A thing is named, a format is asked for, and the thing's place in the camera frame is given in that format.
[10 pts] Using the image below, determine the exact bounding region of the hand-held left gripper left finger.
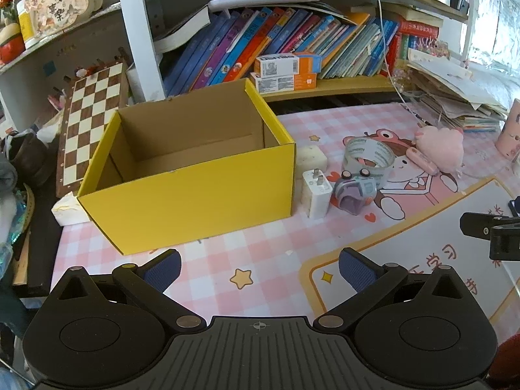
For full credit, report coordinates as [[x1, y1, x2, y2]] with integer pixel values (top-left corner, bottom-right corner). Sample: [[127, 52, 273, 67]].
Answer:
[[51, 249, 206, 334]]

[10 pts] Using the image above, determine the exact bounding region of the yellow white bottle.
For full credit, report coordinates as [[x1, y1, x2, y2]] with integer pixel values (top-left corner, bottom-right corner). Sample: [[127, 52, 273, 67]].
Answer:
[[16, 0, 39, 49]]

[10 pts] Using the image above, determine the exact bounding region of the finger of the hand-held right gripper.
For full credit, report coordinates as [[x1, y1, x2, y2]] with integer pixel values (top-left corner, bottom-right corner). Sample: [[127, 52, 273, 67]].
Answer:
[[460, 212, 520, 261]]

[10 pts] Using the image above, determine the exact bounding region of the row of books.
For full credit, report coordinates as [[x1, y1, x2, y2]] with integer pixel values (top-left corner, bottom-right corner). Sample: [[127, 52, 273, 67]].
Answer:
[[162, 6, 443, 96]]

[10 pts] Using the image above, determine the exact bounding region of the white cable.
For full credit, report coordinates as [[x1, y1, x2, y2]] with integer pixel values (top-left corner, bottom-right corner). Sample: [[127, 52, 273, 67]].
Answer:
[[368, 0, 431, 126]]

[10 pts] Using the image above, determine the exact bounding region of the clear tape roll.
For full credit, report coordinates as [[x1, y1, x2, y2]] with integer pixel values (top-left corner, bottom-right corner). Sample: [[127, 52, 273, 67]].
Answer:
[[343, 138, 396, 189]]

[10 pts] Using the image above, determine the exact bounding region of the white tissue packet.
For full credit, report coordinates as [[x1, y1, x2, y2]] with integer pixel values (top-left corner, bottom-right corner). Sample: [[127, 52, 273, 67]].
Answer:
[[51, 192, 92, 227]]

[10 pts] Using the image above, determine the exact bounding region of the grey purple toy truck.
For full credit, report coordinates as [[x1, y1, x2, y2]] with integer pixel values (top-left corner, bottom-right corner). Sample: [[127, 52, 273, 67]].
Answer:
[[332, 169, 380, 216]]

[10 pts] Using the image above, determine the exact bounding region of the brown white chessboard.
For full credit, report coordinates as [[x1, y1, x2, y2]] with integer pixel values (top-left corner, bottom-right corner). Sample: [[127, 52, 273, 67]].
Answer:
[[56, 60, 130, 198]]

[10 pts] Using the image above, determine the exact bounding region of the pink checked desk mat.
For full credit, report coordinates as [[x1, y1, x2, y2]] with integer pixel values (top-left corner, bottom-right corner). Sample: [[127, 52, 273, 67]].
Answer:
[[51, 101, 520, 374]]

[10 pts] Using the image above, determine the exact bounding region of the thick paperback book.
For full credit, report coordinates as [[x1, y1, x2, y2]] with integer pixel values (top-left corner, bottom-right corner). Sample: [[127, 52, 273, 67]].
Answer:
[[153, 6, 212, 54]]

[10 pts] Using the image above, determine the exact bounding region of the white wooden bookshelf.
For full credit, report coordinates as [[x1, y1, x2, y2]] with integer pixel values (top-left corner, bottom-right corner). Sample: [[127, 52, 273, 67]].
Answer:
[[116, 0, 474, 104]]

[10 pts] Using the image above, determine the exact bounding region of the orange white carton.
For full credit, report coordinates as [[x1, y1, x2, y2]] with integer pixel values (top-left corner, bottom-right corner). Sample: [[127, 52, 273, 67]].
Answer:
[[250, 72, 318, 94], [254, 52, 322, 77]]

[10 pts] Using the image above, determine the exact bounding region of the grey folded cloth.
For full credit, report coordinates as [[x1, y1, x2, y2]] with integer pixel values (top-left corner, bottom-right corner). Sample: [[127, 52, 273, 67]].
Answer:
[[0, 156, 19, 206]]

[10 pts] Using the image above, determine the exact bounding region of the pink cup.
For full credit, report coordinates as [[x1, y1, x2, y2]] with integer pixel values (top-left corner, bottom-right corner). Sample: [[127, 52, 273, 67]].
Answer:
[[495, 98, 520, 160]]

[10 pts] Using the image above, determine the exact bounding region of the white charger plug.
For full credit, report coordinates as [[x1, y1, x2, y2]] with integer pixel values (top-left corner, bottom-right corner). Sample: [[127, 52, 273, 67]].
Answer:
[[302, 168, 333, 219]]

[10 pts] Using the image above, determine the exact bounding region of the white foam block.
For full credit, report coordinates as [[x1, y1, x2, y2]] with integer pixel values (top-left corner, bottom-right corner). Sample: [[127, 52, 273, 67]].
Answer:
[[296, 145, 329, 179]]

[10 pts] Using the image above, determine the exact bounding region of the yellow cardboard box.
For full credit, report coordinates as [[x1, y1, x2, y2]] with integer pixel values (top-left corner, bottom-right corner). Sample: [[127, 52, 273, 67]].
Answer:
[[77, 78, 296, 256]]

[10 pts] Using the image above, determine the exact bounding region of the red apple ornament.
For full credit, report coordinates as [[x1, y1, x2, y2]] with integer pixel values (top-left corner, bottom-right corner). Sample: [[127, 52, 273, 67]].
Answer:
[[0, 22, 26, 66]]

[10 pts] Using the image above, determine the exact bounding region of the iridescent plastic bag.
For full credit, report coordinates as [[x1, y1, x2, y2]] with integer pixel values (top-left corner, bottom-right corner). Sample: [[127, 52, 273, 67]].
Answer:
[[0, 195, 31, 269]]

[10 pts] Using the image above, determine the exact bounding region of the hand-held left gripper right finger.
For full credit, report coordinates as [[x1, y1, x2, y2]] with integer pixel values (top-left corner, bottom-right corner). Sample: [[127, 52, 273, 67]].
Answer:
[[313, 247, 468, 331]]

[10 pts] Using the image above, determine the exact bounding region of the white lamp bar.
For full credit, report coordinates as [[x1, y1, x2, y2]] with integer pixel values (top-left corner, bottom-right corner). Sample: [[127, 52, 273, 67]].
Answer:
[[208, 0, 324, 11]]

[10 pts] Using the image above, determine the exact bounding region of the pile of papers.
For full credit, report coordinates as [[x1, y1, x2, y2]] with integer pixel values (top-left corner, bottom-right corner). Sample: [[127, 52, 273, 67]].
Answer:
[[406, 48, 513, 133]]

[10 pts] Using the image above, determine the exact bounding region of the pink plush heart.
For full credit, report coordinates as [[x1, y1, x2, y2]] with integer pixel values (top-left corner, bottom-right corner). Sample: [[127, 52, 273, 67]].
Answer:
[[412, 126, 464, 173]]

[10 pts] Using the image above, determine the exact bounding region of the pink cartoon decoration sign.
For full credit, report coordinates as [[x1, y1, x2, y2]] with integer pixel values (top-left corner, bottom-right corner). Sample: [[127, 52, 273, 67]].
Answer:
[[28, 0, 102, 36]]

